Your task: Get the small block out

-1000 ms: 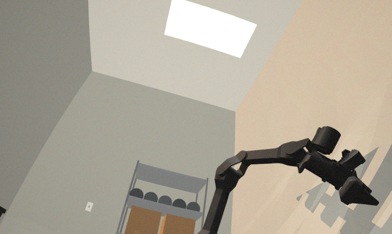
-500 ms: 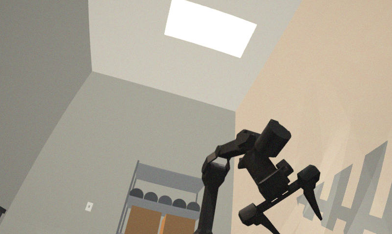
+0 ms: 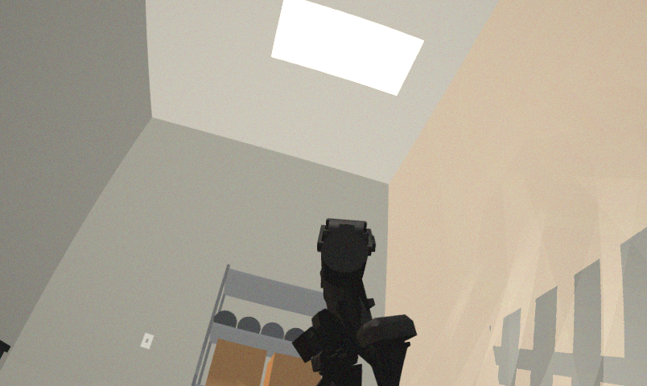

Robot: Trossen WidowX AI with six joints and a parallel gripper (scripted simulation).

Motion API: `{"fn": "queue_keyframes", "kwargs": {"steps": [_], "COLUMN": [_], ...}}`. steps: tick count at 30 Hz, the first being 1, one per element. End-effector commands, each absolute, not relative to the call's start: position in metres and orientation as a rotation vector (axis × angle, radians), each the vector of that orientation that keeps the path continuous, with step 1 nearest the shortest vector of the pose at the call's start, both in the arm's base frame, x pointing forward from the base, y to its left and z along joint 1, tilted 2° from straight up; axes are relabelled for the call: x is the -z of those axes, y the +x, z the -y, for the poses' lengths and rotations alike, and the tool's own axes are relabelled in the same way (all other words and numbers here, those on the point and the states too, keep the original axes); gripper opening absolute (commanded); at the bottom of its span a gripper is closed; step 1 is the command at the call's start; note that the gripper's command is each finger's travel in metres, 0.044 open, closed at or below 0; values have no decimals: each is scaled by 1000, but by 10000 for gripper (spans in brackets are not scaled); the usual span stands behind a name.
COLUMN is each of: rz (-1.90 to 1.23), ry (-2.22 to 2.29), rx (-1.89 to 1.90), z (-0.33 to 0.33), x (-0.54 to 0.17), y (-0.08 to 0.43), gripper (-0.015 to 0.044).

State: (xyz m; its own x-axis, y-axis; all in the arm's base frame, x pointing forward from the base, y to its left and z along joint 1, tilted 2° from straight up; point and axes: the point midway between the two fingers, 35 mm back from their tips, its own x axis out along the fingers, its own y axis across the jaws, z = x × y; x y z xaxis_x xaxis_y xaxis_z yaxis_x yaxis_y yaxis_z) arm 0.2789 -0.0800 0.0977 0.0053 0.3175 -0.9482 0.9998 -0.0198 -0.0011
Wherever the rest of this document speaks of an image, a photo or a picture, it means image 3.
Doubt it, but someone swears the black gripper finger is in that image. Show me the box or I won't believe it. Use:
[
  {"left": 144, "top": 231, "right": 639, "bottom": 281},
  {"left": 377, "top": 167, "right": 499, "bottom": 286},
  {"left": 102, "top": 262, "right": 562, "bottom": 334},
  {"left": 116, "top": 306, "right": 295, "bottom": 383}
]
[
  {"left": 358, "top": 342, "right": 410, "bottom": 386},
  {"left": 319, "top": 364, "right": 362, "bottom": 386}
]

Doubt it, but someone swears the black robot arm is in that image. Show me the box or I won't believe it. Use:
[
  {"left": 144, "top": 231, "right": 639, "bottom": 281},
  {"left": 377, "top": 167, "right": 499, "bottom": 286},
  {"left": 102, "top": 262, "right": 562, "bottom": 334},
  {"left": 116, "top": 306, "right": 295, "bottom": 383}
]
[{"left": 292, "top": 218, "right": 376, "bottom": 363}]

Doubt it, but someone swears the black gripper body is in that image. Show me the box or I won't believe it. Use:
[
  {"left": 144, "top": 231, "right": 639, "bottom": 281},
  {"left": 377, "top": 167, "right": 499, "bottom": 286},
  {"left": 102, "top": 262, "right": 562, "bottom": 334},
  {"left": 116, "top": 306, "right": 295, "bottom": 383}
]
[{"left": 311, "top": 291, "right": 417, "bottom": 372}]

